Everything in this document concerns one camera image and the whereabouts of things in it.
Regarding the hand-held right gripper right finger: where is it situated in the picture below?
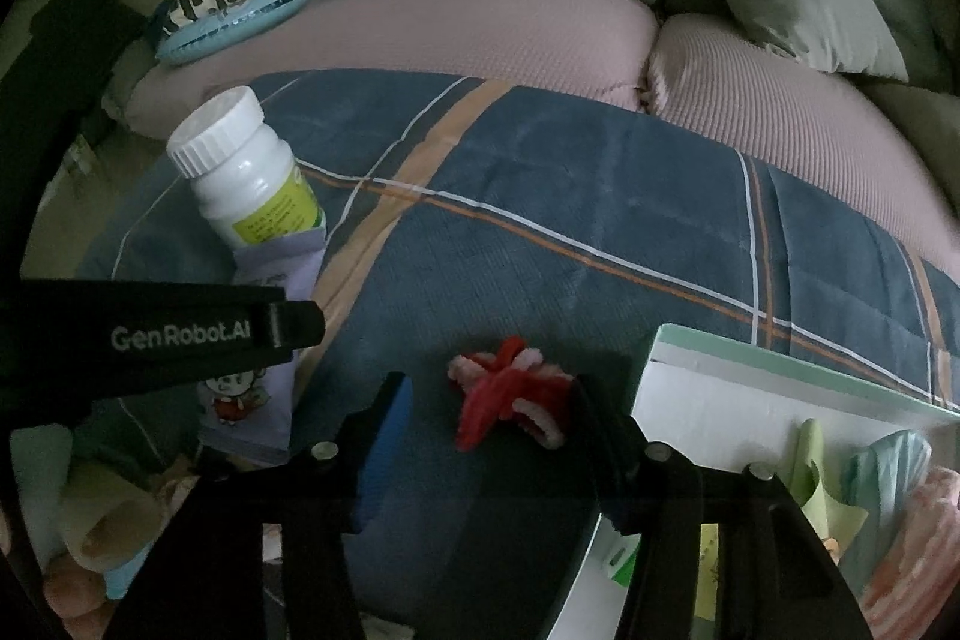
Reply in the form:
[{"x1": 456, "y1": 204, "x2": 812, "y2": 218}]
[{"x1": 574, "y1": 376, "x2": 875, "y2": 640}]

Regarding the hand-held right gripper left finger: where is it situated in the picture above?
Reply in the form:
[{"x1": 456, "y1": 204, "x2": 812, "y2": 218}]
[{"x1": 105, "y1": 374, "x2": 415, "y2": 640}]

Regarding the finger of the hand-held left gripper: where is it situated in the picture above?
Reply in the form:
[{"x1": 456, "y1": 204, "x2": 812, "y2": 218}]
[{"x1": 268, "y1": 301, "x2": 327, "y2": 362}]

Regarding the purple cartoon tissue packet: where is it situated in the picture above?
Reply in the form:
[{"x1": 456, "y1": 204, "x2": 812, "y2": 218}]
[{"x1": 196, "y1": 227, "x2": 327, "y2": 465}]

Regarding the white storage box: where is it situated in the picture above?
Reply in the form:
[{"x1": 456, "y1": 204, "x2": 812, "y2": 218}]
[{"x1": 551, "y1": 323, "x2": 960, "y2": 640}]

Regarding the light green cloth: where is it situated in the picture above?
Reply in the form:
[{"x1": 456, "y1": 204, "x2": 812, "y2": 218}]
[{"x1": 791, "y1": 419, "x2": 871, "y2": 551}]

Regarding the teal cloth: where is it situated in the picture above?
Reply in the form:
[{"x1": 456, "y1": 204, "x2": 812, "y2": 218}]
[{"x1": 840, "y1": 430, "x2": 935, "y2": 581}]

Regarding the pink white striped towel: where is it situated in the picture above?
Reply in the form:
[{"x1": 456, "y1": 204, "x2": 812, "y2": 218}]
[{"x1": 859, "y1": 466, "x2": 960, "y2": 640}]

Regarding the white plastic bottle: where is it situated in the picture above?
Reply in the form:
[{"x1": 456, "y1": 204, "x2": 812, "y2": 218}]
[{"x1": 166, "y1": 86, "x2": 327, "y2": 251}]

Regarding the beige plastic bag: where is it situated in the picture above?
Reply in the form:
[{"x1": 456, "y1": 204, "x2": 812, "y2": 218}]
[{"x1": 45, "y1": 452, "x2": 203, "y2": 618}]

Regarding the blue plaid blanket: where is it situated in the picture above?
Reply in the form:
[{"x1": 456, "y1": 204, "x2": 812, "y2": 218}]
[{"x1": 22, "y1": 71, "x2": 960, "y2": 640}]

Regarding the light blue cushion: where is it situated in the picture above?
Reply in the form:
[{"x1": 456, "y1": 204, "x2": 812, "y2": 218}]
[{"x1": 155, "y1": 0, "x2": 316, "y2": 65}]

